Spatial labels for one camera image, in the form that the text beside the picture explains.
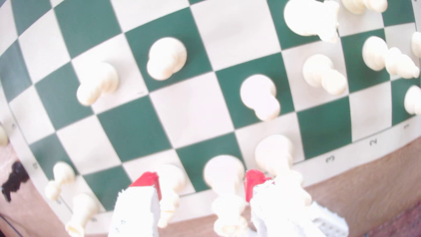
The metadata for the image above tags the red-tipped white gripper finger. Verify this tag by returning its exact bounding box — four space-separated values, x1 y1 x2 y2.
244 169 326 237
108 171 162 237

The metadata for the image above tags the white pawn chess piece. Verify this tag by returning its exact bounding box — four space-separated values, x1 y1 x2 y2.
411 32 421 59
240 74 281 122
146 37 188 81
76 63 120 106
340 0 388 14
44 161 76 201
302 54 348 96

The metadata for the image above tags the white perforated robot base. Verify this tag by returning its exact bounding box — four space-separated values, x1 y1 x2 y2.
307 201 349 237

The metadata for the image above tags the white queen chess piece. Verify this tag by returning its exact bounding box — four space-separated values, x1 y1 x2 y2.
203 155 250 237

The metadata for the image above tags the white king chess piece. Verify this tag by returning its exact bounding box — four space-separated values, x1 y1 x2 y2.
254 134 313 206

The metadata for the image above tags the white bishop chess piece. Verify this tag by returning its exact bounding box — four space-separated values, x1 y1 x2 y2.
155 164 187 228
362 36 420 79

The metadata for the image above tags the white rook chess piece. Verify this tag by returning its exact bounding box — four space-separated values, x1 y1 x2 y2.
65 193 99 237
403 85 421 116

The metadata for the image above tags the green and cream chess mat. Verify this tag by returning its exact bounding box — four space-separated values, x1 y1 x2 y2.
0 0 421 237

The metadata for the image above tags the black knight chess piece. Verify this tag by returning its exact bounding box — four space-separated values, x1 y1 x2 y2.
1 161 30 203

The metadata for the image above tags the white knight chess piece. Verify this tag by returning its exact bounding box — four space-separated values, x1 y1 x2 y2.
284 0 340 43
0 124 9 147

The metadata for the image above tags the black cable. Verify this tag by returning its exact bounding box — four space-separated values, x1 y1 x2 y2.
0 213 24 237

